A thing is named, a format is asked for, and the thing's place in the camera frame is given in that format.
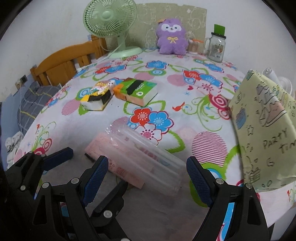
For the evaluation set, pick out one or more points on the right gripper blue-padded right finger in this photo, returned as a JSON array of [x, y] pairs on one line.
[[247, 221]]

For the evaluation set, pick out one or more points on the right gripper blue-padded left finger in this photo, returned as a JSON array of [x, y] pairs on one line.
[[60, 210]]

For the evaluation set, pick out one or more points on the pink pack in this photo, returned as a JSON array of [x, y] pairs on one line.
[[134, 157]]

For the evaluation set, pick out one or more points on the yellow cartoon storage box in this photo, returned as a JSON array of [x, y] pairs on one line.
[[263, 115]]

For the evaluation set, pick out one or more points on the cartoon print tissue pack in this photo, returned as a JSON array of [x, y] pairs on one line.
[[97, 97]]

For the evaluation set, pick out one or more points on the green orange tissue pack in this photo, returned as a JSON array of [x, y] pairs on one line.
[[138, 92]]

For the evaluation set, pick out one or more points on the crumpled white cloth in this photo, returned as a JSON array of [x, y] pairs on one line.
[[12, 144]]

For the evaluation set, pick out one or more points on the grey plaid pillow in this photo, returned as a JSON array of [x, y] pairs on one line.
[[33, 101]]

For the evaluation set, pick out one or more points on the white standing fan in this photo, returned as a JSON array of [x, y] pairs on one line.
[[283, 82]]

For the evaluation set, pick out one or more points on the glass jar with green lid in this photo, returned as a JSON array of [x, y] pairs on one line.
[[214, 46]]

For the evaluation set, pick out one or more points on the toothpick jar with orange lid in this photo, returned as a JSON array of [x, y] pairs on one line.
[[195, 46]]

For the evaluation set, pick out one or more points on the purple plush toy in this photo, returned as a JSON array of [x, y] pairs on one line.
[[171, 37]]

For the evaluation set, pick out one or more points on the green desk fan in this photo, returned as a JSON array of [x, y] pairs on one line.
[[106, 19]]

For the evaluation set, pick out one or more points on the wall power socket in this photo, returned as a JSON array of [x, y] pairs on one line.
[[23, 79]]

